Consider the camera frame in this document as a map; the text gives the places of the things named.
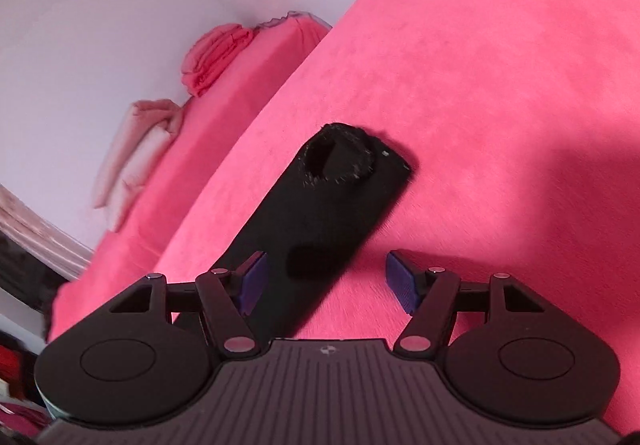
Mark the black pants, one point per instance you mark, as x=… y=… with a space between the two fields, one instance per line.
x=330 y=220

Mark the red jacket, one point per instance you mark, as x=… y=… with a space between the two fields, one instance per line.
x=17 y=360

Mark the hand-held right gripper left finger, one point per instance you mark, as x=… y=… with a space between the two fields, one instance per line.
x=252 y=282

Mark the dark cabinet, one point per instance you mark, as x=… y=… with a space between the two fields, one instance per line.
x=25 y=275

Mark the folded coral pink blanket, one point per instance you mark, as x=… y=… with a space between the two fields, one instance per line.
x=215 y=55

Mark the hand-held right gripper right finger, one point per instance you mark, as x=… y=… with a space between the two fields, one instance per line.
x=402 y=282

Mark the pink bed sheet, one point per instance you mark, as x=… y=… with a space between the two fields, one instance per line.
x=215 y=125

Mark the pink patterned curtain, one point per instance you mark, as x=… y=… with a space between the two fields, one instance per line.
x=40 y=235

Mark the pink towel blanket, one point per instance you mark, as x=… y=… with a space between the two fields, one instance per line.
x=475 y=100

